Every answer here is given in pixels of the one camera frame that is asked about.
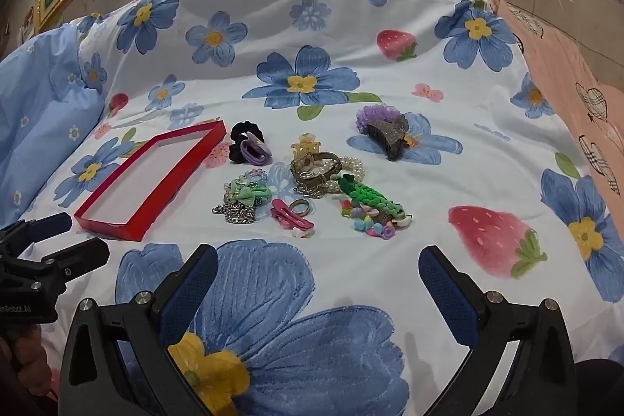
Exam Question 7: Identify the silver ring bangles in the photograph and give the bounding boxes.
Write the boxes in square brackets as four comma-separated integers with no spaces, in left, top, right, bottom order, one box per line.
[292,182,332,200]

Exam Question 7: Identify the green braided bracelet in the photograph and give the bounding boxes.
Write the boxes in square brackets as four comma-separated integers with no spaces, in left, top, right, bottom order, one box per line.
[331,172,405,222]

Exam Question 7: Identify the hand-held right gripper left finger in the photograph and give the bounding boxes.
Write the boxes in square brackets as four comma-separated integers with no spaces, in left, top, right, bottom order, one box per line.
[57,243,220,416]

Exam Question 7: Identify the black scrunchie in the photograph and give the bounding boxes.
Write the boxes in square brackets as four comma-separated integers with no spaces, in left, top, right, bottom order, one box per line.
[229,121,265,163]

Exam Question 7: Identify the green bow hair tie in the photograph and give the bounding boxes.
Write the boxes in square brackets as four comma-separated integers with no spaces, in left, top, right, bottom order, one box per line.
[229,170,272,207]

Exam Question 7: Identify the silver chain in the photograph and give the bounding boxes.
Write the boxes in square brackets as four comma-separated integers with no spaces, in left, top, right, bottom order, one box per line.
[212,184,259,224]

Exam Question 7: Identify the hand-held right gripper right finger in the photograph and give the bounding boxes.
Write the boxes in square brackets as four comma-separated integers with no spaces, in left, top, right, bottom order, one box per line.
[418,244,578,416]

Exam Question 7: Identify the pink printed cloth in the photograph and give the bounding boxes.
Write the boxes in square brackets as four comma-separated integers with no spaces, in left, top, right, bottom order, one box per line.
[487,0,624,197]

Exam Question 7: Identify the colourful bead bracelet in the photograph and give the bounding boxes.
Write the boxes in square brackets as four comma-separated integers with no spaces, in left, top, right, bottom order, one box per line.
[341,199,415,240]

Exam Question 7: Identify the floral bed sheet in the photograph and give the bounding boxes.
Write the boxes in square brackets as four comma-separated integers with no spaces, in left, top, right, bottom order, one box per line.
[0,0,624,416]

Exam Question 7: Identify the purple hair clip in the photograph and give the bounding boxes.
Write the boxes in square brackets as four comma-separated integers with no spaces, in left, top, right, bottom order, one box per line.
[239,133,271,166]

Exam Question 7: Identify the person's left hand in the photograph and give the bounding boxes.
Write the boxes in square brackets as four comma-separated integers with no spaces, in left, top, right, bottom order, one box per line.
[0,328,50,397]

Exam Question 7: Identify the pink snap hair clip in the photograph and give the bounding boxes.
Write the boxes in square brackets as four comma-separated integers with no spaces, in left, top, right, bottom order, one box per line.
[270,198,315,239]

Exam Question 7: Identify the white pearl bracelet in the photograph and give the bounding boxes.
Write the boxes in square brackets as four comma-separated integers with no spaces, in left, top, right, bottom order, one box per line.
[324,155,366,193]

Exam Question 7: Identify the red cardboard box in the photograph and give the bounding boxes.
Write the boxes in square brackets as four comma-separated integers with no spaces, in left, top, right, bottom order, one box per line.
[74,120,227,242]

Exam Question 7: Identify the light blue pillow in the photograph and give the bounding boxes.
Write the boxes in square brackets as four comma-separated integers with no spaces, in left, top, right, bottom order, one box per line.
[0,26,105,227]

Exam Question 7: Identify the glitter claw clip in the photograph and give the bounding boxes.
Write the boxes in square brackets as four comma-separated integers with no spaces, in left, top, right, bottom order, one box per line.
[365,114,410,162]

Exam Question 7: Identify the purple scrunchie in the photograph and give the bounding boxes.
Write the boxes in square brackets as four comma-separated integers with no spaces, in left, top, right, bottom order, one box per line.
[355,103,398,134]

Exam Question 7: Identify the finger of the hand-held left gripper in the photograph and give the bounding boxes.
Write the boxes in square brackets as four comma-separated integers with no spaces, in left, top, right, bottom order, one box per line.
[41,237,110,280]
[0,212,73,251]

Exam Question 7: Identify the yellow claw clip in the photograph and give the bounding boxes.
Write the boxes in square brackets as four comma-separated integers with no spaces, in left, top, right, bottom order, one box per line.
[291,133,323,156]

